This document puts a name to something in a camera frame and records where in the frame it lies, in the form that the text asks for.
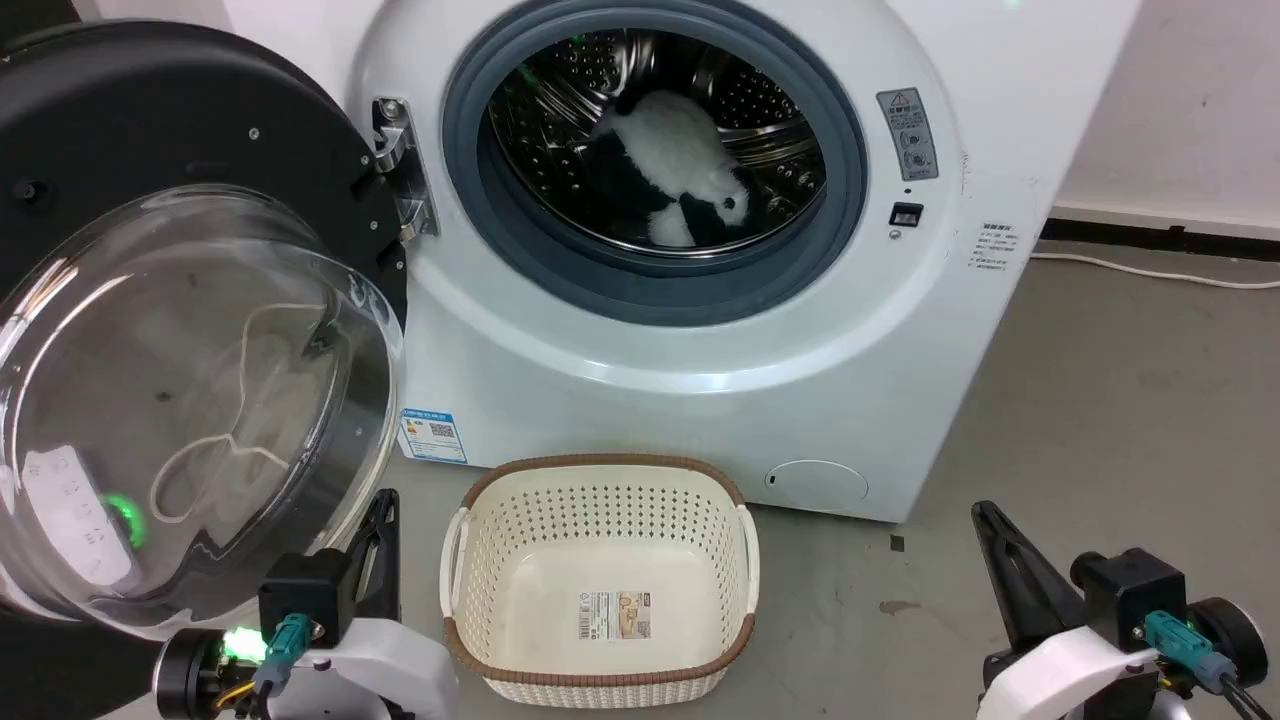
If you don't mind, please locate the black white panda plush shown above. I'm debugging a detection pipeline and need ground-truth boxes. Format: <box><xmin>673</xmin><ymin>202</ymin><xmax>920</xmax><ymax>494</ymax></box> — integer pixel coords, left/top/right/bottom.
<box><xmin>585</xmin><ymin>88</ymin><xmax>766</xmax><ymax>249</ymax></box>

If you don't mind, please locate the chrome door hinge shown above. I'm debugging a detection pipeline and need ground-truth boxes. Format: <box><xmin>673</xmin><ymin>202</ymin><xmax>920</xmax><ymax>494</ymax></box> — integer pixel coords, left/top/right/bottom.
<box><xmin>372</xmin><ymin>97</ymin><xmax>441</xmax><ymax>241</ymax></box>

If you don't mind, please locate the teal-plug gripper cable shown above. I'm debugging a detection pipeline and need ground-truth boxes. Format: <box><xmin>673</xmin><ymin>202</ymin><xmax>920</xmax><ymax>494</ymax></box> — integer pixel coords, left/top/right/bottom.
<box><xmin>1143</xmin><ymin>611</ymin><xmax>1280</xmax><ymax>720</ymax></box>
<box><xmin>250</xmin><ymin>612</ymin><xmax>313</xmax><ymax>720</ymax></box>

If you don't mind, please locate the grey warning sticker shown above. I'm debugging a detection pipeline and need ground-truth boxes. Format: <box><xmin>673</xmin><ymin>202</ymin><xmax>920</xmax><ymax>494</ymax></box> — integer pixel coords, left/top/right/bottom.
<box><xmin>877</xmin><ymin>87</ymin><xmax>940</xmax><ymax>182</ymax></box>

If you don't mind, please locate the white text sticker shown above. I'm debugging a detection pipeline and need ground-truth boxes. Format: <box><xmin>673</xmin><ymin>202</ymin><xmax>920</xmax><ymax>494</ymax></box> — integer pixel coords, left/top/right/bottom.
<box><xmin>968</xmin><ymin>222</ymin><xmax>1019</xmax><ymax>273</ymax></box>

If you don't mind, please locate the blue white energy label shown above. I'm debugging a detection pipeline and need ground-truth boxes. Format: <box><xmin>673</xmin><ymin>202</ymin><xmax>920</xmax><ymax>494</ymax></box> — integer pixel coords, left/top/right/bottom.
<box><xmin>399</xmin><ymin>407</ymin><xmax>469</xmax><ymax>465</ymax></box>

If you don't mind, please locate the teal-plug right gripper cable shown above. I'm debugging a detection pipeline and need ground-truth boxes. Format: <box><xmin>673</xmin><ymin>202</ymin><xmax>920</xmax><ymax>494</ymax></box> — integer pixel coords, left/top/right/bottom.
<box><xmin>1143</xmin><ymin>611</ymin><xmax>1280</xmax><ymax>720</ymax></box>

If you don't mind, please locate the white front-load washing machine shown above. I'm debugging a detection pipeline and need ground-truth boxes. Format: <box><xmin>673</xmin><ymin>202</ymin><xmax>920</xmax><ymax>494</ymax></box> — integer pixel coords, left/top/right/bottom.
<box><xmin>222</xmin><ymin>0</ymin><xmax>1143</xmax><ymax>525</ymax></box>

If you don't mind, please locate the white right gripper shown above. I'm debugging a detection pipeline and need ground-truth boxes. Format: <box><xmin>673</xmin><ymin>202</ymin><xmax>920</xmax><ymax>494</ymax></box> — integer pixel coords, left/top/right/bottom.
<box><xmin>972</xmin><ymin>501</ymin><xmax>1269</xmax><ymax>720</ymax></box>

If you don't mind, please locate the black wall baseboard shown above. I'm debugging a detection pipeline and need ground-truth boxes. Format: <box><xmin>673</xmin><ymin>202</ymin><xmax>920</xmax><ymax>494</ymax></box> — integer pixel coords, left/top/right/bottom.
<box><xmin>1040</xmin><ymin>215</ymin><xmax>1280</xmax><ymax>263</ymax></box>

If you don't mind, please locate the black round glass washer door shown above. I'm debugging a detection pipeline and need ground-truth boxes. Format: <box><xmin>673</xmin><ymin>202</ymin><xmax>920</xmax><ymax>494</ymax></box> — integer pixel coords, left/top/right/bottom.
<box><xmin>0</xmin><ymin>20</ymin><xmax>411</xmax><ymax>641</ymax></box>

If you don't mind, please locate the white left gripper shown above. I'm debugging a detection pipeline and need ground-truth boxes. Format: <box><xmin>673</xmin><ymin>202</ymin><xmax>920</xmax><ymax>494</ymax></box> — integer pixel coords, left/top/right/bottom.
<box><xmin>153</xmin><ymin>489</ymin><xmax>459</xmax><ymax>720</ymax></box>

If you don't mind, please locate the paper basket product label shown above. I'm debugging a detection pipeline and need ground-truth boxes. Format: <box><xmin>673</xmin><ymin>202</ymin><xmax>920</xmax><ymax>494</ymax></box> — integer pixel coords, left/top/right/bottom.
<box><xmin>577</xmin><ymin>590</ymin><xmax>652</xmax><ymax>642</ymax></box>

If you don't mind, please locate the cream brown-rimmed laundry basket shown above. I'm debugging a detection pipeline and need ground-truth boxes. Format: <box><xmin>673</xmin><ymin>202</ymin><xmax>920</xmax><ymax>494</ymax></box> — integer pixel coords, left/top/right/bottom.
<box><xmin>440</xmin><ymin>455</ymin><xmax>761</xmax><ymax>709</ymax></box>

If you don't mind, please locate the round white filter cover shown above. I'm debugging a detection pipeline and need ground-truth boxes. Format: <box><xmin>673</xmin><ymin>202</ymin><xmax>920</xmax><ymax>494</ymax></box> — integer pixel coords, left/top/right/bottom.
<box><xmin>766</xmin><ymin>460</ymin><xmax>869</xmax><ymax>511</ymax></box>

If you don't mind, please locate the stainless steel drum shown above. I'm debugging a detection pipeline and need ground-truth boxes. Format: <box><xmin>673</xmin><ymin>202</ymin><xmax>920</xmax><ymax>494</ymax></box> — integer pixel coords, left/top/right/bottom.
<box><xmin>487</xmin><ymin>28</ymin><xmax>829</xmax><ymax>259</ymax></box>

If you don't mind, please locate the teal-plug left gripper cable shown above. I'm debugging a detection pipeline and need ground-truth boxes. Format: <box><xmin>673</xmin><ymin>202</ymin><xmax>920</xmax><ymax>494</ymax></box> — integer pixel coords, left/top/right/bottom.
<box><xmin>250</xmin><ymin>612</ymin><xmax>313</xmax><ymax>720</ymax></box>

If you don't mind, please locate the white floor cable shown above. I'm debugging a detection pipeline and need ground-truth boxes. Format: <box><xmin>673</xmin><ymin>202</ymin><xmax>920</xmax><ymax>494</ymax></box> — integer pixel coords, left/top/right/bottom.
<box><xmin>1030</xmin><ymin>250</ymin><xmax>1280</xmax><ymax>291</ymax></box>

